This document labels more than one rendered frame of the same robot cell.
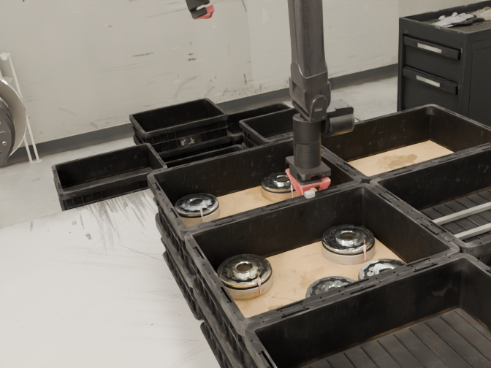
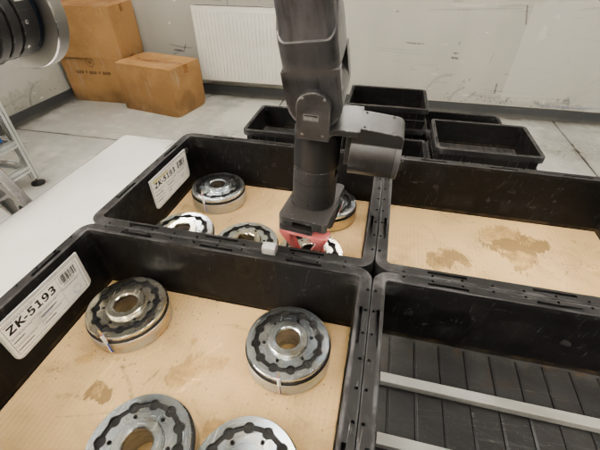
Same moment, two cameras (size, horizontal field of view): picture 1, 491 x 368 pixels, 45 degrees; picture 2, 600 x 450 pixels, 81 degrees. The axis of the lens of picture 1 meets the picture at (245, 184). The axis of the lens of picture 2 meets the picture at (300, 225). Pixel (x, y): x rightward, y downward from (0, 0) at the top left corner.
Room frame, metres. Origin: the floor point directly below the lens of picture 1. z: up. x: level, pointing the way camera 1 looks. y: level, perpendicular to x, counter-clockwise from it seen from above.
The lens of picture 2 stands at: (0.79, -0.33, 1.24)
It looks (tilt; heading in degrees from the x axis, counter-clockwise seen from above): 39 degrees down; 33
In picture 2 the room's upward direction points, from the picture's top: straight up
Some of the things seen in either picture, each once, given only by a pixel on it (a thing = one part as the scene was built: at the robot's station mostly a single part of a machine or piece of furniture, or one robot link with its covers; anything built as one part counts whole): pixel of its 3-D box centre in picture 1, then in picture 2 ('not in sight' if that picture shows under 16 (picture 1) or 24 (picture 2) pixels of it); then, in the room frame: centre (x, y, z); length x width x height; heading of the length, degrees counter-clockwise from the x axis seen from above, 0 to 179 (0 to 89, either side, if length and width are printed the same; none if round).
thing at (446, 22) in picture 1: (451, 19); not in sight; (2.67, -1.01, 0.88); 0.25 x 0.19 x 0.03; 110
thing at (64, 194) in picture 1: (118, 217); (295, 163); (2.07, 0.52, 0.37); 0.40 x 0.30 x 0.45; 110
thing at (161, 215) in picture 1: (252, 202); (259, 213); (1.16, -0.01, 0.87); 0.40 x 0.30 x 0.11; 109
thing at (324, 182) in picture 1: (310, 188); (309, 233); (1.12, -0.14, 0.91); 0.07 x 0.07 x 0.09; 14
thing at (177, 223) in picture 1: (250, 182); (256, 188); (1.16, -0.01, 0.92); 0.40 x 0.30 x 0.02; 109
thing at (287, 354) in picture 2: (348, 236); (287, 338); (0.98, -0.19, 0.86); 0.05 x 0.05 x 0.01
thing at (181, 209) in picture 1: (196, 204); (218, 187); (1.19, 0.12, 0.86); 0.10 x 0.10 x 0.01
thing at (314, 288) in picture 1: (335, 294); (138, 446); (0.81, -0.13, 0.86); 0.10 x 0.10 x 0.01
